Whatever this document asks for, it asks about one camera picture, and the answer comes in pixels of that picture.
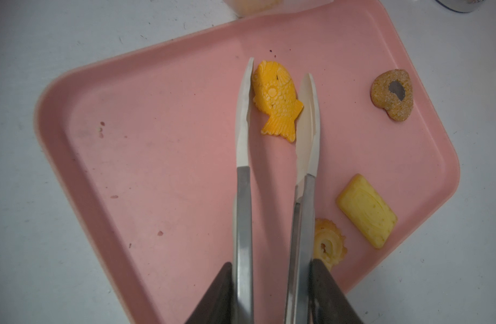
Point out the yellow fish cookie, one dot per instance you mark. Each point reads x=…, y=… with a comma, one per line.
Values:
x=275, y=96

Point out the pink plastic tray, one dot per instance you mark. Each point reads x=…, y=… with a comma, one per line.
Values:
x=144, y=146

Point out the metal tongs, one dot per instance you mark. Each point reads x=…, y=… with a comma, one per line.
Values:
x=302, y=239

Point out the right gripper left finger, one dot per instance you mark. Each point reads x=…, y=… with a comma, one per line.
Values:
x=216, y=304

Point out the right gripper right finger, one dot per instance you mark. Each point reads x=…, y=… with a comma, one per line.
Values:
x=328, y=302

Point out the square butter cookie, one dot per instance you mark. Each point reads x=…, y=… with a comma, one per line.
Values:
x=367, y=210

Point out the swirl cookie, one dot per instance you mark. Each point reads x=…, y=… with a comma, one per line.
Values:
x=329, y=243

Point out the heart jam cookie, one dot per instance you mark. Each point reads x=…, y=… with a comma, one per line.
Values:
x=393, y=92

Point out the blue white porcelain bowl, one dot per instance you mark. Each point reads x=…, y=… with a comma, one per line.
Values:
x=461, y=6

